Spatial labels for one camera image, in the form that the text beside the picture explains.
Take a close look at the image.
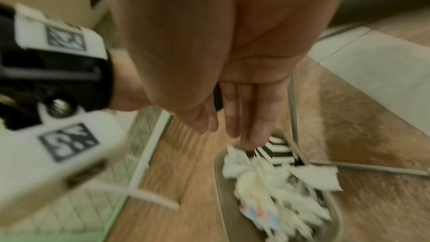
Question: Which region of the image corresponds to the grey metal frame bar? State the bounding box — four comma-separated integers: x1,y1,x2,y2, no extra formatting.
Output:
307,159,430,177

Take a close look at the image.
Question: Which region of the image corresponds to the black white wrist camera mount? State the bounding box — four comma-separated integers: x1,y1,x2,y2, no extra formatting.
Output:
0,3,131,211

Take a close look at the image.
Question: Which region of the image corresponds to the beige waste bin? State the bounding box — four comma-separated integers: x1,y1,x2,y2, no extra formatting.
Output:
214,128,342,242

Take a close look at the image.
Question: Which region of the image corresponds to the person's left hand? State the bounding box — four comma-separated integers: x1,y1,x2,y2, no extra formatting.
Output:
107,49,159,112

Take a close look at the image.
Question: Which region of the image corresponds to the grey metal frame leg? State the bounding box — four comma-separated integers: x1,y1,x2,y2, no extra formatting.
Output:
288,72,301,144

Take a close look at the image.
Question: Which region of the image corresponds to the pile of white crumpled paper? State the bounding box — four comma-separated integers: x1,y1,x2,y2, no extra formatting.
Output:
223,145,344,242

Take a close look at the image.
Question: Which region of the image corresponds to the person's right hand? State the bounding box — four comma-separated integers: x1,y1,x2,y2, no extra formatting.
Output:
99,0,354,149

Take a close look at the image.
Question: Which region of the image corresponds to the white rack frame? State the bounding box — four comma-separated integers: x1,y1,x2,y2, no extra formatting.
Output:
86,109,181,211

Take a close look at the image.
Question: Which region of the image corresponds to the black white striped box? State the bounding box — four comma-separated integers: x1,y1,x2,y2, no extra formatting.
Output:
253,136,300,168

